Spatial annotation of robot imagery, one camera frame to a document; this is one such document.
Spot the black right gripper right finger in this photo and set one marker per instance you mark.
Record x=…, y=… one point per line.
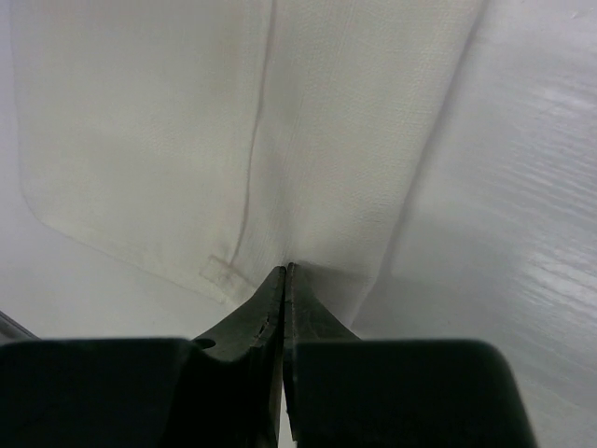
x=307, y=320

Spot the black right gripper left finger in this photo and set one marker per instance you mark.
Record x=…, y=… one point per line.
x=245, y=349

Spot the white cloth napkin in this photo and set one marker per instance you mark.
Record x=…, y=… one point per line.
x=209, y=141

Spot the aluminium front rail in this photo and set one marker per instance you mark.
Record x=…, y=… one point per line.
x=13, y=332

